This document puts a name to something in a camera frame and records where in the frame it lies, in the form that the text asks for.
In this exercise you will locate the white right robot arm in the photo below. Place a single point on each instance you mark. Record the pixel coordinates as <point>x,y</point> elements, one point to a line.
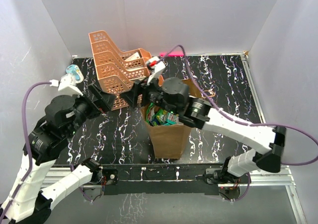
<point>266,143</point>

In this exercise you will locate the teal snack packet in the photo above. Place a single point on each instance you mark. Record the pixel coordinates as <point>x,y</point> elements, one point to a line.
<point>171,119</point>

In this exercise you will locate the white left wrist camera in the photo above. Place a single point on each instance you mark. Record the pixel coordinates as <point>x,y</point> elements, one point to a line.
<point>66,86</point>

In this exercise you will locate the blue white correction tape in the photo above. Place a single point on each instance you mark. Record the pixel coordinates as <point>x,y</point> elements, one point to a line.
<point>74,70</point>

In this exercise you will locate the pink tape strip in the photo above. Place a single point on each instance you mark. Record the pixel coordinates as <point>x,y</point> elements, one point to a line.
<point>172,54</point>

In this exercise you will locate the green cassava chips bag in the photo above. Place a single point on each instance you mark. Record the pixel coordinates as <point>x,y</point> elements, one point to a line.
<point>150,112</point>

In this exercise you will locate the peach plastic file organizer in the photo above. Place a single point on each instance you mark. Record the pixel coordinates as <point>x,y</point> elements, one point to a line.
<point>114,74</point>

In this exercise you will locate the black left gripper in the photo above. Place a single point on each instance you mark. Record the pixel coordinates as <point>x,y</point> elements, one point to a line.
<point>105,101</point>

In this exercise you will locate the yellow green fruit snack bag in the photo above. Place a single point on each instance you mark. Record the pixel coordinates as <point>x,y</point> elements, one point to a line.
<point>161,115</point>

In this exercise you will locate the brown paper bag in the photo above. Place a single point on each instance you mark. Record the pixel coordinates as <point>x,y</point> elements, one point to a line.
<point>170,141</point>

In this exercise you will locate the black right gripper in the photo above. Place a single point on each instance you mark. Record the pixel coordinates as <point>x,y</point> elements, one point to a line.
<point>131,96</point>

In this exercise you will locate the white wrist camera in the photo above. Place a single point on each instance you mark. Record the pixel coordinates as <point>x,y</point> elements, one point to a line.
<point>66,86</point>
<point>156,66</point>

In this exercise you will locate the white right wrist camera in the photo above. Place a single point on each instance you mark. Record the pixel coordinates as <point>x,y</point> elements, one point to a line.
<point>156,66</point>

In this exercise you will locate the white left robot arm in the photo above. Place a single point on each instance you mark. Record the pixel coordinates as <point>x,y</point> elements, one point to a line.
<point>28,202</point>

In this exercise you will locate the white card in organizer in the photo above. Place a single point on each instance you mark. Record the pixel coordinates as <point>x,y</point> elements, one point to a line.
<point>134,56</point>

